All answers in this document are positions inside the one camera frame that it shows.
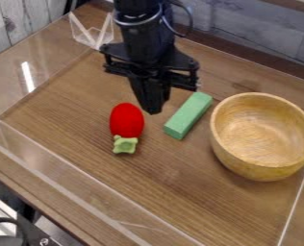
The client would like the light wooden bowl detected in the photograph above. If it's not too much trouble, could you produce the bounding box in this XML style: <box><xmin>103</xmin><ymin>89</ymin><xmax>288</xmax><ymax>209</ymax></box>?
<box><xmin>209</xmin><ymin>92</ymin><xmax>304</xmax><ymax>182</ymax></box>

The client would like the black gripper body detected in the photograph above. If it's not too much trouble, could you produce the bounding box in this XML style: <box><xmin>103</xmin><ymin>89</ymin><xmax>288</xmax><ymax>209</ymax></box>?
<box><xmin>100</xmin><ymin>15</ymin><xmax>199</xmax><ymax>91</ymax></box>

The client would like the black equipment bottom left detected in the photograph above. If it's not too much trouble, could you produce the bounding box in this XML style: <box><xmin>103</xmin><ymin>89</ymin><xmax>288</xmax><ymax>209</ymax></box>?
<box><xmin>0</xmin><ymin>215</ymin><xmax>61</xmax><ymax>246</ymax></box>

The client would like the clear acrylic tray enclosure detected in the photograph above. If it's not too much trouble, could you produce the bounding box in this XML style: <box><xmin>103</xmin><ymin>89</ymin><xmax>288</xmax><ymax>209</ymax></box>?
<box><xmin>0</xmin><ymin>6</ymin><xmax>304</xmax><ymax>246</ymax></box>

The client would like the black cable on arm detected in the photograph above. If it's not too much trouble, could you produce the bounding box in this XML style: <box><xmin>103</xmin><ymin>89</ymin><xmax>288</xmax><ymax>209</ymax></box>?
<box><xmin>160</xmin><ymin>0</ymin><xmax>195</xmax><ymax>38</ymax></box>

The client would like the red felt strawberry toy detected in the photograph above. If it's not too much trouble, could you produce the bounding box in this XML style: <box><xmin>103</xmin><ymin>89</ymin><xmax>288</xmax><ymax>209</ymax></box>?
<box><xmin>109</xmin><ymin>103</ymin><xmax>144</xmax><ymax>154</ymax></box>

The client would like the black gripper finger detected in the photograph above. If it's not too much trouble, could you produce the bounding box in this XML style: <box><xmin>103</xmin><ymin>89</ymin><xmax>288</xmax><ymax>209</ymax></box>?
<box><xmin>155</xmin><ymin>78</ymin><xmax>171</xmax><ymax>112</ymax></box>
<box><xmin>128</xmin><ymin>76</ymin><xmax>155</xmax><ymax>114</ymax></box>

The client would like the green rectangular block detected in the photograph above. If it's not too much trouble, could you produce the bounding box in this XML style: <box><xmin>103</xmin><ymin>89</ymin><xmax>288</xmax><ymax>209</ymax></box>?
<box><xmin>163</xmin><ymin>92</ymin><xmax>212</xmax><ymax>139</ymax></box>

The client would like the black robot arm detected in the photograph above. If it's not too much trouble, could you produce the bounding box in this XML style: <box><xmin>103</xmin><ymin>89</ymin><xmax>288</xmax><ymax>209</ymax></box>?
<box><xmin>100</xmin><ymin>0</ymin><xmax>199</xmax><ymax>114</ymax></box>

